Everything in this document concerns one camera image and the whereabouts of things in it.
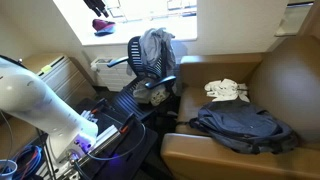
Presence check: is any framed wall mirror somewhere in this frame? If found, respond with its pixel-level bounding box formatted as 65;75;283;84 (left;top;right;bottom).
274;0;316;38

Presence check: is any white crumpled cloth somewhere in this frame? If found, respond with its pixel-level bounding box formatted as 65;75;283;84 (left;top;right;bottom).
203;78;251;104

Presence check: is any maroon cap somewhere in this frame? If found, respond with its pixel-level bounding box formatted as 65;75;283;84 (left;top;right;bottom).
91;18;117;37

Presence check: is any beige brown jacket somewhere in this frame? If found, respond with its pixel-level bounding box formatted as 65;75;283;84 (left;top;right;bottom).
125;27;178;107

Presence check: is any blue coiled cable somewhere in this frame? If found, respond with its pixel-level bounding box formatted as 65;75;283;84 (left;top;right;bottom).
11;144;44;180

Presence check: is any grey thin cable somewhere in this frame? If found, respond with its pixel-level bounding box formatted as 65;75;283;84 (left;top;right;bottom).
85;122;148;162

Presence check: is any white paper cup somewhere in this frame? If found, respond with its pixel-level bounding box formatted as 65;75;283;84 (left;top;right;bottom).
0;159;19;180

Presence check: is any bright window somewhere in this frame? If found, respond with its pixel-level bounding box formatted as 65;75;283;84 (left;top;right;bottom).
52;0;198;47

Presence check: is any orange black clamp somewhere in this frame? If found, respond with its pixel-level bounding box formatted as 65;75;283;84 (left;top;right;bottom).
90;97;110;115
119;112;137;135

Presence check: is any white wall radiator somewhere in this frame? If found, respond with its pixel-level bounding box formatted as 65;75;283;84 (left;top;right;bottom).
90;56;135;93

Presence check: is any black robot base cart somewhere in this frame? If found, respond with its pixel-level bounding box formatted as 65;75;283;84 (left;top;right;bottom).
73;97;160;180

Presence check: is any aluminium mounting rail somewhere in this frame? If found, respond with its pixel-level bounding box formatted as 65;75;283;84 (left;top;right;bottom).
54;124;122;179

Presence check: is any black slatted office chair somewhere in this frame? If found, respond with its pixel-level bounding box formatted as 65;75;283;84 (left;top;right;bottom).
106;35;178;123

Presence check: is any green sticky note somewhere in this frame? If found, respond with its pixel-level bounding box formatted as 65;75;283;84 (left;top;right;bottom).
40;64;55;75

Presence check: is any brown leather armchair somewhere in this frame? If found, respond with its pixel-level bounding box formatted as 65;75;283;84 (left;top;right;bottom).
160;34;320;180

